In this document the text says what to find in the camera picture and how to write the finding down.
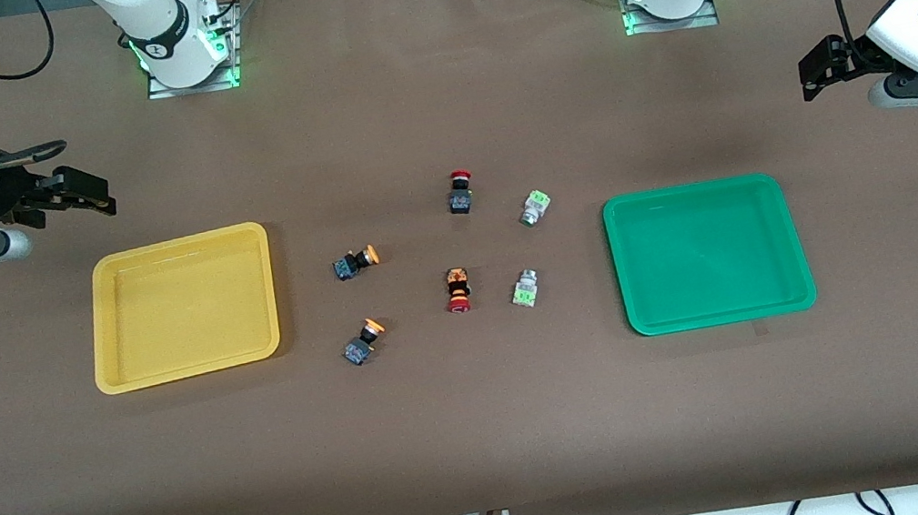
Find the yellow push button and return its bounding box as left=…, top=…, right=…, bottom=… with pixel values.
left=330, top=242, right=384, bottom=283
left=338, top=316, right=391, bottom=369

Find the green push button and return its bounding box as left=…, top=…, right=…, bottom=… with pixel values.
left=514, top=188, right=555, bottom=229
left=508, top=268, right=544, bottom=311

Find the yellow plastic tray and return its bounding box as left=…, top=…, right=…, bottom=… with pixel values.
left=75, top=219, right=290, bottom=398

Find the green plastic tray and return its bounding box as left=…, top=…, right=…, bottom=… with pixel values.
left=600, top=167, right=820, bottom=341

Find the red button with black base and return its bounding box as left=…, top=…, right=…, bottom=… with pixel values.
left=444, top=168, right=479, bottom=217

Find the red button with orange base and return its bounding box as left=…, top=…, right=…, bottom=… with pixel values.
left=441, top=267, right=476, bottom=315

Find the brown table cover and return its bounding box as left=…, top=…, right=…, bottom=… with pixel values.
left=0, top=0, right=918, bottom=515

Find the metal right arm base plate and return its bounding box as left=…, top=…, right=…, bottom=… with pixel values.
left=135, top=0, right=253, bottom=102

